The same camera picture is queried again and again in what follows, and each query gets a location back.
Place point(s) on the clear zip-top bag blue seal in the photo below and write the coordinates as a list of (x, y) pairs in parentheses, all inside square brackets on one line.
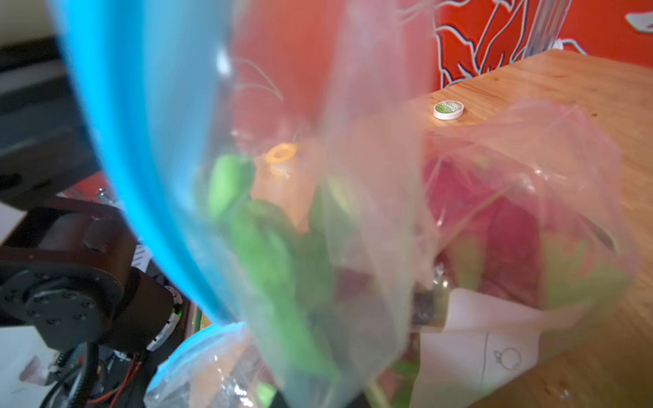
[(168, 86)]

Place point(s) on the pink dragon fruit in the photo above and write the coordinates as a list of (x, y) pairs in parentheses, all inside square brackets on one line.
[(275, 214), (503, 239)]

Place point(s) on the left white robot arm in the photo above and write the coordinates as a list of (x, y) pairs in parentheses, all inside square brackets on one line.
[(67, 270)]

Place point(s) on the yellow white tape roll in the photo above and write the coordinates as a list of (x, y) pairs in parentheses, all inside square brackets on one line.
[(448, 110)]

